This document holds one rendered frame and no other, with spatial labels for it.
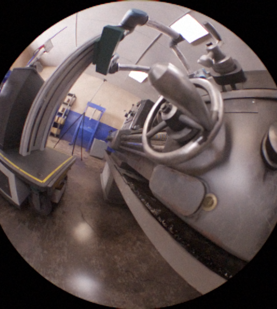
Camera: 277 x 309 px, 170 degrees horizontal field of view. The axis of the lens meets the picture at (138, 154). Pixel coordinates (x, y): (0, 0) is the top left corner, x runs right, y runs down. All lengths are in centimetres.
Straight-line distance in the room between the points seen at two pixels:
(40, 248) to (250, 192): 74
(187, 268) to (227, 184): 17
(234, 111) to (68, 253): 79
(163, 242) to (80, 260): 48
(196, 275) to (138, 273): 46
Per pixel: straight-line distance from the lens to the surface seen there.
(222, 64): 27
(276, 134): 16
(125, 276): 63
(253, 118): 22
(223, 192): 17
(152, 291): 67
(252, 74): 32
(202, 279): 24
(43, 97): 73
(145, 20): 104
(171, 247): 23
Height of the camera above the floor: 59
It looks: level
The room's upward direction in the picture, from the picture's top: 21 degrees clockwise
